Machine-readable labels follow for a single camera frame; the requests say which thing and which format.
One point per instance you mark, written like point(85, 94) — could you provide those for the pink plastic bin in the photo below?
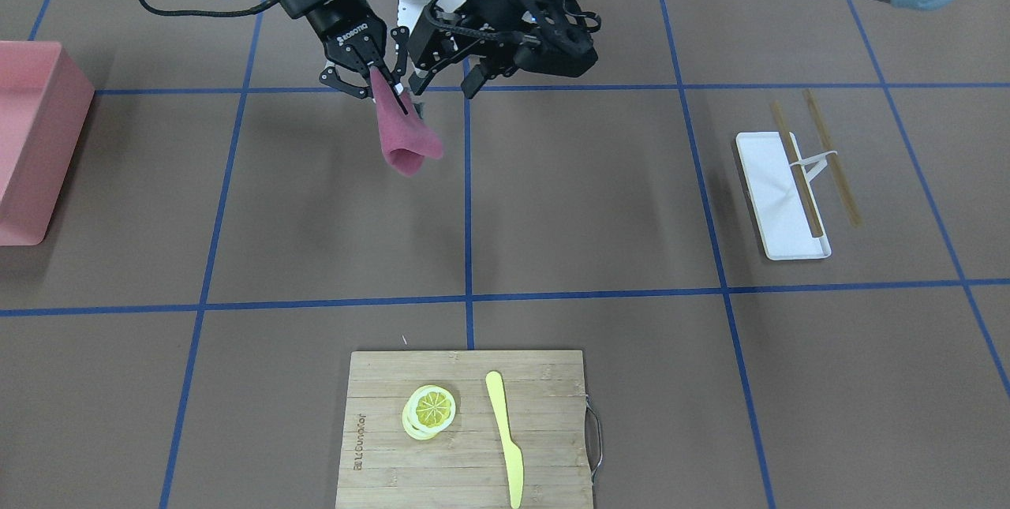
point(45, 99)

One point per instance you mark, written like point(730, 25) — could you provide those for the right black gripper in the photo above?
point(341, 23)

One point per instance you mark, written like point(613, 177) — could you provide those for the wooden rack rod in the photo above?
point(832, 159)
point(797, 170)

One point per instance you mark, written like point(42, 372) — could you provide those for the wooden cutting board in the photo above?
point(463, 465)

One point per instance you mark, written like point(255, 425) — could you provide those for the yellow lemon slice toy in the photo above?
point(428, 411)

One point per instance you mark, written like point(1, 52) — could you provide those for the pink cloth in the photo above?
point(406, 141)

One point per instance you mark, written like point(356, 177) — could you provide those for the white rack tray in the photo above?
point(773, 196)

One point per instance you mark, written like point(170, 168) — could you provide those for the yellow plastic knife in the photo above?
point(512, 454)

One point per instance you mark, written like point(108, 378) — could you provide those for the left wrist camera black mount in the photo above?
point(560, 42)

